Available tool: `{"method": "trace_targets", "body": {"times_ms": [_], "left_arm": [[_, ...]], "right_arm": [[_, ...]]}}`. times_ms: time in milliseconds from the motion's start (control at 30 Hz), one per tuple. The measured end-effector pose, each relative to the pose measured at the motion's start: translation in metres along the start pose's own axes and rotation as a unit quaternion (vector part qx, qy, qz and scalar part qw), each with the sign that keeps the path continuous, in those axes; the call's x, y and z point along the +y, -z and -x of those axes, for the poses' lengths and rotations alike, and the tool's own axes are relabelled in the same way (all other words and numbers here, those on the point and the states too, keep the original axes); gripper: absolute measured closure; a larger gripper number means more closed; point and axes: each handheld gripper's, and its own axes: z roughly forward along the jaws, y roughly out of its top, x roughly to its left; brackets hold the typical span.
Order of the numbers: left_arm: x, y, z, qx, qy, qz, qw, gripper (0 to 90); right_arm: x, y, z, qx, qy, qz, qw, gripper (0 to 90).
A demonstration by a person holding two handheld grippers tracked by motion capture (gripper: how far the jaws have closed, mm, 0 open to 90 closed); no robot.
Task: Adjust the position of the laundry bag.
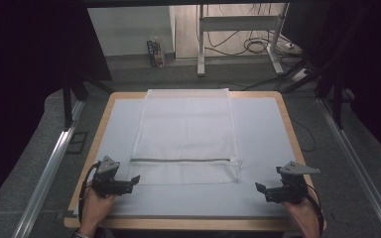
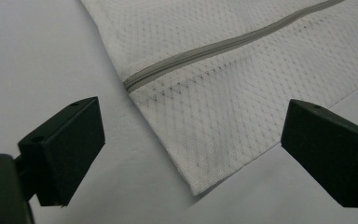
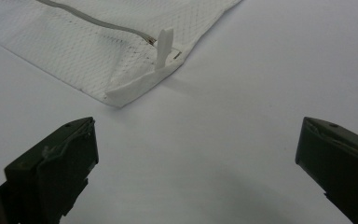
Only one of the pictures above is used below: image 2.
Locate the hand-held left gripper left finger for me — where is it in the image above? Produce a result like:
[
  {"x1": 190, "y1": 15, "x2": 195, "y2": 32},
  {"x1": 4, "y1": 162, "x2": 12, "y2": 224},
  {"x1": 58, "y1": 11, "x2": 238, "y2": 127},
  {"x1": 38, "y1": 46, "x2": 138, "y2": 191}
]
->
[{"x1": 18, "y1": 96, "x2": 106, "y2": 207}]

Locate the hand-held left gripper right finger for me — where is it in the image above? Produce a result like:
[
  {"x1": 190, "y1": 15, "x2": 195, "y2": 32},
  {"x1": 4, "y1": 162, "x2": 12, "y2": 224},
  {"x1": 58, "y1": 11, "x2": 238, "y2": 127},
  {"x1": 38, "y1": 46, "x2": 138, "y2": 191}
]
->
[{"x1": 280, "y1": 98, "x2": 358, "y2": 209}]

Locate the white mesh laundry bag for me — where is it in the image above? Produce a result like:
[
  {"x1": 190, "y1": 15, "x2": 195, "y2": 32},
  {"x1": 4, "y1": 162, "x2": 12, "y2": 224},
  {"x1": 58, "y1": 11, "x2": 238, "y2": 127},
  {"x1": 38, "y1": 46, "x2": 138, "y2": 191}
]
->
[{"x1": 79, "y1": 0, "x2": 358, "y2": 197}]

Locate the wooden framed white board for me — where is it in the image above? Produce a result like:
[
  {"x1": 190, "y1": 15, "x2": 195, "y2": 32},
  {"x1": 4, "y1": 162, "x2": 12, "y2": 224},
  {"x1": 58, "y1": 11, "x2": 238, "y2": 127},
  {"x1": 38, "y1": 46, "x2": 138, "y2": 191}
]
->
[{"x1": 0, "y1": 0, "x2": 358, "y2": 224}]

